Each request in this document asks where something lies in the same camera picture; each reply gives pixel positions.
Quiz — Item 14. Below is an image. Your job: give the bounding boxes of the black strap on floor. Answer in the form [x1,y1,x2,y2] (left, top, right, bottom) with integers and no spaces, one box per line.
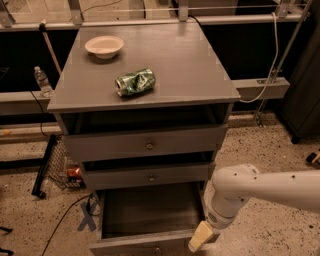
[0,226,15,256]

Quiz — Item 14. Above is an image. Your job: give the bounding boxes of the crushed green soda can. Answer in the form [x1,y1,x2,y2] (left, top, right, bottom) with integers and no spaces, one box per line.
[115,68,156,97]

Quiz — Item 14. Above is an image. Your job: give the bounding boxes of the black caster wheel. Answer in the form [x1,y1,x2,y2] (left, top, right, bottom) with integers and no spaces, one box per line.
[306,152,320,164]

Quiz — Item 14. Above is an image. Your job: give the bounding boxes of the dark grey side cabinet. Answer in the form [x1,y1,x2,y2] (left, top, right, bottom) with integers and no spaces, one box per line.
[279,24,320,144]

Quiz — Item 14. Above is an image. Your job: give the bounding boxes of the grey top drawer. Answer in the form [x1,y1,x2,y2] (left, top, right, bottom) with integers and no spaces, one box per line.
[63,125,227,162]

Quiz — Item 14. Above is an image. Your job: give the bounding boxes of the black wire mesh basket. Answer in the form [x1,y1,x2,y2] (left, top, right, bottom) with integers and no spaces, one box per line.
[31,135,84,199]

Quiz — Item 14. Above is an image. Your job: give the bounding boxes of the grey wooden drawer cabinet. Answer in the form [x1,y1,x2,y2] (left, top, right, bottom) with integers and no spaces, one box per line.
[46,22,241,201]

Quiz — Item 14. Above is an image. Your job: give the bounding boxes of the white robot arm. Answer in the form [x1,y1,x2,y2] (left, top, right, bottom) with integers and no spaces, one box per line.
[188,164,320,252]

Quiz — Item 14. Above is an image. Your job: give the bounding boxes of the grey middle drawer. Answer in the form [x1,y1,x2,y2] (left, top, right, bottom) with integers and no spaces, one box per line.
[81,162,215,190]

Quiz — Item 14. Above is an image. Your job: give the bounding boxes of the grey metal frame rail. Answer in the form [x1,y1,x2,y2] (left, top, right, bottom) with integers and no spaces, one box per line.
[0,77,290,116]

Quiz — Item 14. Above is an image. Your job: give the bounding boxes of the clear plastic water bottle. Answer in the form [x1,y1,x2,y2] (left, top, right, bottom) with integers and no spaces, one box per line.
[34,66,53,98]

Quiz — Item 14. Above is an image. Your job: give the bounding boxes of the grey drawer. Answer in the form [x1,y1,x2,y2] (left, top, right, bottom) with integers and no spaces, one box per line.
[63,125,227,162]
[90,182,205,256]
[81,162,215,190]

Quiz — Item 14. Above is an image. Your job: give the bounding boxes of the grey bottom drawer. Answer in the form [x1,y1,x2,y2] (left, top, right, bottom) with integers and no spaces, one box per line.
[90,182,205,256]

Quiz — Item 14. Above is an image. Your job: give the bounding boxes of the white paper bowl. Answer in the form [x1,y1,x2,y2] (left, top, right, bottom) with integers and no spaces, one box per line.
[85,36,124,59]

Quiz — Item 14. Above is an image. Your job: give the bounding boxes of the white cable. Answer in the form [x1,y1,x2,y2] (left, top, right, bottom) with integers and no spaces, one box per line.
[238,12,280,104]

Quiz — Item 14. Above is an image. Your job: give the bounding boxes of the black floor cable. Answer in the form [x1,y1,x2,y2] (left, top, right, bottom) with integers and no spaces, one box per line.
[40,193,92,256]

